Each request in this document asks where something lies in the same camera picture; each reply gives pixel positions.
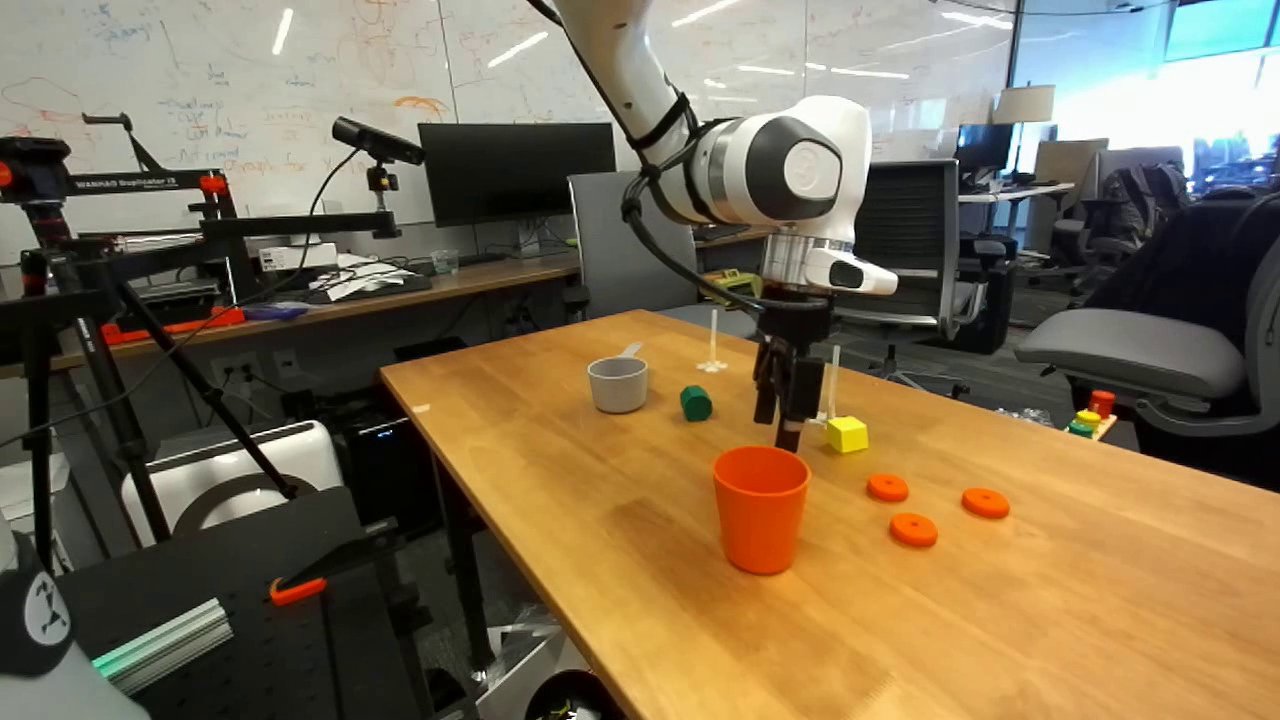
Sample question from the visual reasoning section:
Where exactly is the white peg stand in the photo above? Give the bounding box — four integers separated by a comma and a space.
696, 308, 728, 377
807, 342, 844, 422

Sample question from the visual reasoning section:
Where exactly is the yellow block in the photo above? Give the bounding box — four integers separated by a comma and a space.
829, 417, 867, 454

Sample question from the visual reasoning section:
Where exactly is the orange plastic cup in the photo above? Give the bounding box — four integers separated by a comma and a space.
710, 448, 807, 577

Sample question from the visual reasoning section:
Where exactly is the grey measuring cup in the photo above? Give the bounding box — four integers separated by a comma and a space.
589, 346, 649, 417

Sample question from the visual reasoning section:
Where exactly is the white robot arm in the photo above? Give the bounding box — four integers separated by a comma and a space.
527, 0, 898, 453

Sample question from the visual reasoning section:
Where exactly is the dark mesh office chair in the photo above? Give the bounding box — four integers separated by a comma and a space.
834, 158, 960, 335

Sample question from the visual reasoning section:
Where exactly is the green block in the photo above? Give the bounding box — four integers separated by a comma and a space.
679, 383, 710, 422

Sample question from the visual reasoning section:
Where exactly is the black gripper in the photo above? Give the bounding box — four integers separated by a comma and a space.
751, 301, 830, 453

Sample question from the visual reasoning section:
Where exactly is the black camera on stand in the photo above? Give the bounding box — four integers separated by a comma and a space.
333, 114, 422, 241

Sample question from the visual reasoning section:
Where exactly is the colourful toy stacker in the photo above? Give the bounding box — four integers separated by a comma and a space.
1067, 389, 1114, 442

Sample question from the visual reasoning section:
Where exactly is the grey office chair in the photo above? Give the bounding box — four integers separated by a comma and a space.
1017, 249, 1280, 436
568, 173, 757, 335

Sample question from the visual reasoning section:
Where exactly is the black camera tripod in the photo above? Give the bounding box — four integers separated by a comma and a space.
0, 136, 299, 541

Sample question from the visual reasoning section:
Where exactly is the orange disc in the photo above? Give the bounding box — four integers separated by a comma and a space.
889, 511, 941, 548
865, 474, 907, 505
960, 488, 1013, 520

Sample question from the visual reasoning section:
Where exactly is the wooden side desk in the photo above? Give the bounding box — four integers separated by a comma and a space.
53, 212, 830, 377

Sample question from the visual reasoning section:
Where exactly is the black computer monitor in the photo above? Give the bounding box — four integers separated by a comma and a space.
421, 124, 615, 229

